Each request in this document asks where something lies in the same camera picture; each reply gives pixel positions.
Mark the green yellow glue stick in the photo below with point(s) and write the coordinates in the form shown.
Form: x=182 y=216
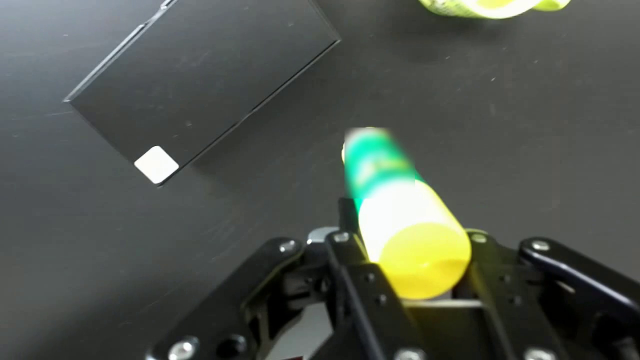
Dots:
x=400 y=212

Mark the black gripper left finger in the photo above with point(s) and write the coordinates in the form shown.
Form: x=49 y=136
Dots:
x=333 y=306

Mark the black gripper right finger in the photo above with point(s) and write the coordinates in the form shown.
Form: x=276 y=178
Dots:
x=553 y=301

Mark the black rectangular box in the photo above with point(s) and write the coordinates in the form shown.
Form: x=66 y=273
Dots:
x=201 y=81

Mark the yellow mug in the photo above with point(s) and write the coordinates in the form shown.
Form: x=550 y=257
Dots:
x=493 y=6

